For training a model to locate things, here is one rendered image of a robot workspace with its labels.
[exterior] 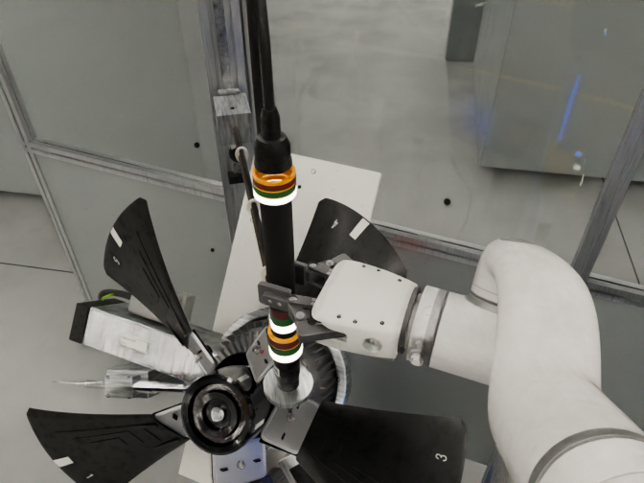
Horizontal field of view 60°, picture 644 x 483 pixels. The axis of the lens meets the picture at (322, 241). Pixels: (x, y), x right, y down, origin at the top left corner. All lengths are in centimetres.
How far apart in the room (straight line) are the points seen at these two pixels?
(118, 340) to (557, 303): 85
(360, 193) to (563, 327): 64
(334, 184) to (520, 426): 74
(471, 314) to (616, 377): 116
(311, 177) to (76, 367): 176
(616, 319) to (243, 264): 93
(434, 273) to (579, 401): 115
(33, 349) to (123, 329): 166
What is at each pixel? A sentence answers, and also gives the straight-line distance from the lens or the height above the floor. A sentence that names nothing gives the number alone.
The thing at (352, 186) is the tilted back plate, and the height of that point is 134.
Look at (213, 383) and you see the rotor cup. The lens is 86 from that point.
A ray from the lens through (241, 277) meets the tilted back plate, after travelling 113.
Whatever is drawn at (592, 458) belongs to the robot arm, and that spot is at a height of 166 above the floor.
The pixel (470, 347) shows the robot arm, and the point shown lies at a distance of 58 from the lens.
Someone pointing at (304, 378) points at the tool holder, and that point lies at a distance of 81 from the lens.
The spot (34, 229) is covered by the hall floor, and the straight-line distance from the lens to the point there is 342.
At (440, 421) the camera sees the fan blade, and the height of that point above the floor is 119.
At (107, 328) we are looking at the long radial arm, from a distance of 115.
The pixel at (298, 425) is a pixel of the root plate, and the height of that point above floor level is 119.
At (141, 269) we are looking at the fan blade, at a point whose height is 132.
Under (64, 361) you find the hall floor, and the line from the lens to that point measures 267.
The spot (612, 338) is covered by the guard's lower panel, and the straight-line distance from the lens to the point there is 162.
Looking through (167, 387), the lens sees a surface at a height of 111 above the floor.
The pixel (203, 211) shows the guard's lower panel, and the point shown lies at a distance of 174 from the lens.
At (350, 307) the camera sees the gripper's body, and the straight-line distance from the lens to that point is 60.
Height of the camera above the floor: 195
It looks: 41 degrees down
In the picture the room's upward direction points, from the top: straight up
